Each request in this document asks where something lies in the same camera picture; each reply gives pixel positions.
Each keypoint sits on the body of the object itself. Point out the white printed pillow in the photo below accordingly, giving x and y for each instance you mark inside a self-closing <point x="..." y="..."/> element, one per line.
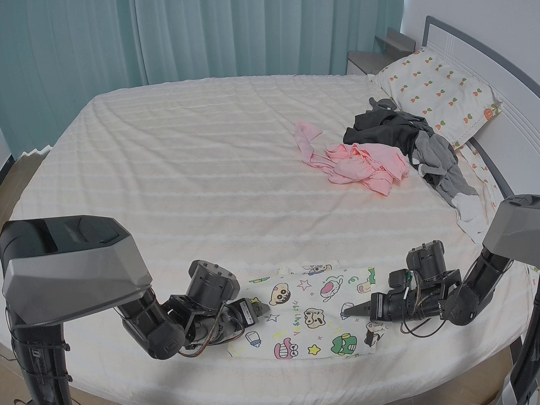
<point x="438" y="91"/>

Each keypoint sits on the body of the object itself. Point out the grey garment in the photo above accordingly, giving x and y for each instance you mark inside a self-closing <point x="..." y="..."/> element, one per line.
<point x="438" y="154"/>

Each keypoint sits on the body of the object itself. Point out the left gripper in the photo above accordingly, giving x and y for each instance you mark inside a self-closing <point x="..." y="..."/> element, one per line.
<point x="238" y="317"/>

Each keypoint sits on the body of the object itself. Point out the pink garment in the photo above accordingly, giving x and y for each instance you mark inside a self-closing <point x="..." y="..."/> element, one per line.
<point x="371" y="163"/>

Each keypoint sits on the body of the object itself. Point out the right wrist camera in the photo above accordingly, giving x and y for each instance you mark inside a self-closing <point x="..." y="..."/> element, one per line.
<point x="400" y="279"/>

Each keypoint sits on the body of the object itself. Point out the white printed pyjama top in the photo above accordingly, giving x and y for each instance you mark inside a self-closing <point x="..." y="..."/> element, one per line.
<point x="312" y="323"/>

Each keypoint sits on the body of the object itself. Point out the bed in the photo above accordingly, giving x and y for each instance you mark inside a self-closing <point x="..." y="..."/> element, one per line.
<point x="190" y="163"/>

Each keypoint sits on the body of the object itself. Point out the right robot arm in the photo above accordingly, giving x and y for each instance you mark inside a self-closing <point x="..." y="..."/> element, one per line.
<point x="506" y="226"/>

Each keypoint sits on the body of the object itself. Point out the grey bedside table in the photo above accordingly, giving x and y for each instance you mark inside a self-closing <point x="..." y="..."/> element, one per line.
<point x="363" y="61"/>

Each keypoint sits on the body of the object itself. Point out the blue-green curtain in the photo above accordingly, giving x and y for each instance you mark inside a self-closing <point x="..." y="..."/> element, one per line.
<point x="126" y="28"/>

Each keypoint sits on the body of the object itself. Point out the black garment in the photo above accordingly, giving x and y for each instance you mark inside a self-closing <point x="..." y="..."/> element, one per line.
<point x="379" y="131"/>

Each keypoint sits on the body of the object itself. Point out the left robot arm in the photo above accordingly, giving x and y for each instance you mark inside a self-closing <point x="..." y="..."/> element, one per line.
<point x="63" y="268"/>

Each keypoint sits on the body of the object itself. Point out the white garment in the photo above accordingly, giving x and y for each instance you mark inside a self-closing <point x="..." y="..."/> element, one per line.
<point x="468" y="213"/>

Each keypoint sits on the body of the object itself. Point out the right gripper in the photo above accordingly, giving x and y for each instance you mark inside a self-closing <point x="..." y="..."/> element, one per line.
<point x="392" y="306"/>

